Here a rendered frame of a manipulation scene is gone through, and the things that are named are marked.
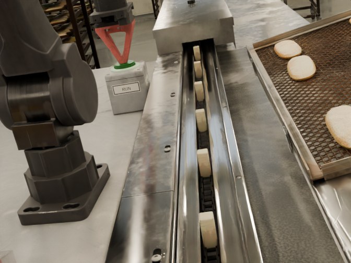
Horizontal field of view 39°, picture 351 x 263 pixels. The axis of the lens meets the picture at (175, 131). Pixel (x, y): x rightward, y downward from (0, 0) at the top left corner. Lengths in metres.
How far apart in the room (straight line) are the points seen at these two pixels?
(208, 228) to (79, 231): 0.18
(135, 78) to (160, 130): 0.23
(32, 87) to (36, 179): 0.11
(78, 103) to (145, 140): 0.12
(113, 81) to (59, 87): 0.33
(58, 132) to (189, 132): 0.19
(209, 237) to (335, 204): 0.12
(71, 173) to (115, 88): 0.33
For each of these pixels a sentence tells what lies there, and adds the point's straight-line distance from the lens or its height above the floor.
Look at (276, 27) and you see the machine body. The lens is 1.45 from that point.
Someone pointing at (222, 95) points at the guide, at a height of 0.86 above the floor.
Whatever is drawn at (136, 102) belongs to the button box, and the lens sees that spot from 0.90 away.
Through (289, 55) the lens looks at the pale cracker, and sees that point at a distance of 0.80.
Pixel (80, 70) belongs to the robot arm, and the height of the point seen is 0.98.
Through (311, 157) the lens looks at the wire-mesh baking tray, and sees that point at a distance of 0.48.
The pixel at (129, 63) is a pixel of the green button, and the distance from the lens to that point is 0.91.
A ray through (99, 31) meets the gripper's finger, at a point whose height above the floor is 0.97.
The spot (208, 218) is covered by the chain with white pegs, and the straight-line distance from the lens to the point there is 0.45.
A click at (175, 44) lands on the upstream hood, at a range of 1.12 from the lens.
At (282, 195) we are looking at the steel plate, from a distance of 0.56.
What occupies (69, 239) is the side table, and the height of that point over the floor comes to 0.82.
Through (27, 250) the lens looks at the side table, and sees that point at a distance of 0.57.
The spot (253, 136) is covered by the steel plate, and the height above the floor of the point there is 0.82.
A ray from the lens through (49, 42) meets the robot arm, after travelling 0.58.
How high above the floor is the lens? 1.11
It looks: 22 degrees down
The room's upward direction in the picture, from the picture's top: 11 degrees counter-clockwise
